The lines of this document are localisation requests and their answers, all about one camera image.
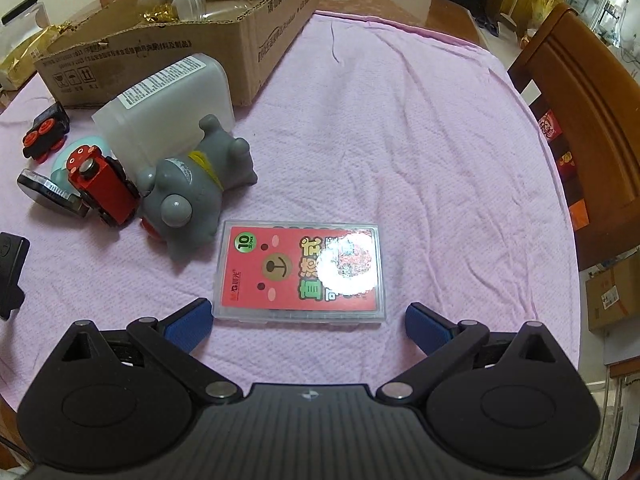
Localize teal round case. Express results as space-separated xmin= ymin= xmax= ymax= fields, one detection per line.
xmin=51 ymin=135 xmax=109 ymax=197

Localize pink cloth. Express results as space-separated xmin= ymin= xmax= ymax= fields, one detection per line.
xmin=0 ymin=9 xmax=587 ymax=413

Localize brown cardboard carton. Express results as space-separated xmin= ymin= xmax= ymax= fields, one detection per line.
xmin=585 ymin=255 xmax=640 ymax=334

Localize black toy car red wheels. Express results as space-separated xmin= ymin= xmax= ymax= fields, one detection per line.
xmin=21 ymin=102 xmax=71 ymax=163

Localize gold packet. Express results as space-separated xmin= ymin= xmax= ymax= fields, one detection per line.
xmin=0 ymin=24 xmax=77 ymax=92

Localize wooden chair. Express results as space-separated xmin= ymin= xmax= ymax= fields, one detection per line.
xmin=507 ymin=2 xmax=640 ymax=272

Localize red snack packet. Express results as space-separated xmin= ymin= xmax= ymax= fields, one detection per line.
xmin=537 ymin=109 xmax=564 ymax=142

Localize clear jar with black lid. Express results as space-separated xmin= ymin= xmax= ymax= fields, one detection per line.
xmin=0 ymin=0 xmax=42 ymax=41

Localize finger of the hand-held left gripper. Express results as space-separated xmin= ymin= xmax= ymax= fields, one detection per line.
xmin=0 ymin=232 xmax=31 ymax=322

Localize yellow plastic bag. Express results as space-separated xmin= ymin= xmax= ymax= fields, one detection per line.
xmin=529 ymin=0 xmax=557 ymax=27

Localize grey toy figure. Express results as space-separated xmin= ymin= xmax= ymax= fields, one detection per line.
xmin=134 ymin=114 xmax=259 ymax=264

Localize white plastic bottle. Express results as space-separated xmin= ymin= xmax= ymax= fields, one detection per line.
xmin=92 ymin=52 xmax=236 ymax=176

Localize red toy train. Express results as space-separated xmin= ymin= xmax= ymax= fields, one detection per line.
xmin=67 ymin=145 xmax=141 ymax=229

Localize clear case with red card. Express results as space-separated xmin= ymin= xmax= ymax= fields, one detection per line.
xmin=212 ymin=219 xmax=389 ymax=330

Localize black and silver magnifier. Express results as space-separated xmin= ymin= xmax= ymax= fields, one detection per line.
xmin=16 ymin=169 xmax=94 ymax=219

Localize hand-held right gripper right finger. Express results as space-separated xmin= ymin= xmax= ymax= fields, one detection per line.
xmin=375 ymin=301 xmax=577 ymax=404

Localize cardboard box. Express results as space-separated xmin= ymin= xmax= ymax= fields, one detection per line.
xmin=32 ymin=0 xmax=324 ymax=109

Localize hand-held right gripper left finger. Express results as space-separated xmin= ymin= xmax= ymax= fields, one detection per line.
xmin=52 ymin=297 xmax=240 ymax=404

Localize gold foil item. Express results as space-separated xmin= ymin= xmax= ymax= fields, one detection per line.
xmin=142 ymin=2 xmax=182 ymax=24

